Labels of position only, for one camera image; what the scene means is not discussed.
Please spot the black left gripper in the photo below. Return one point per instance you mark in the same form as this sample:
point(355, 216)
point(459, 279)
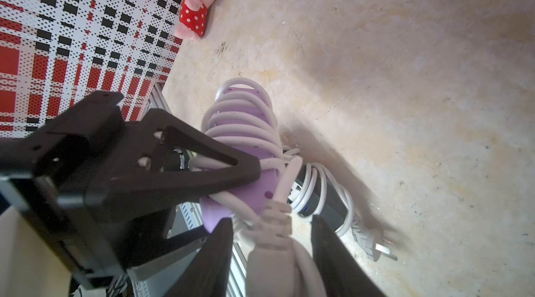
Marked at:
point(88, 180)

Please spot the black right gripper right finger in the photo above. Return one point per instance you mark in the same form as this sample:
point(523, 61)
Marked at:
point(341, 274)

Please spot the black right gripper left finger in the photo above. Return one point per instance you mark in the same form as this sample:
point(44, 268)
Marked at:
point(207, 274)

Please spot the purple power strip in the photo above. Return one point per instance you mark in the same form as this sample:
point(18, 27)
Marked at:
point(243, 122)

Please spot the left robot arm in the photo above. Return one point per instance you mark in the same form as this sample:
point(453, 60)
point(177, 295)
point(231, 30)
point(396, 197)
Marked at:
point(29, 267)

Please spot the black power strip with cord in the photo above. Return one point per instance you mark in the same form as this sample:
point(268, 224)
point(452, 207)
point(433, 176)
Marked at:
point(316, 192)

